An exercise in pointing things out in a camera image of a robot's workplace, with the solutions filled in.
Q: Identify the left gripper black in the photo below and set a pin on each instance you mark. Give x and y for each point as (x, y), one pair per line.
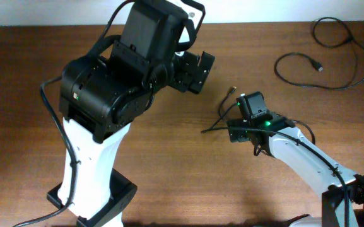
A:
(193, 73)

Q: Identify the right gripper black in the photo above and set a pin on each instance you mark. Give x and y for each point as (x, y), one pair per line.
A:
(238, 133)

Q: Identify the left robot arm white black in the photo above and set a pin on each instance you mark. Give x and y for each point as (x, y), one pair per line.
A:
(103, 91)

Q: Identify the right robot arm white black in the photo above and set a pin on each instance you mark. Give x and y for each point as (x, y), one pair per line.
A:
(340, 189)

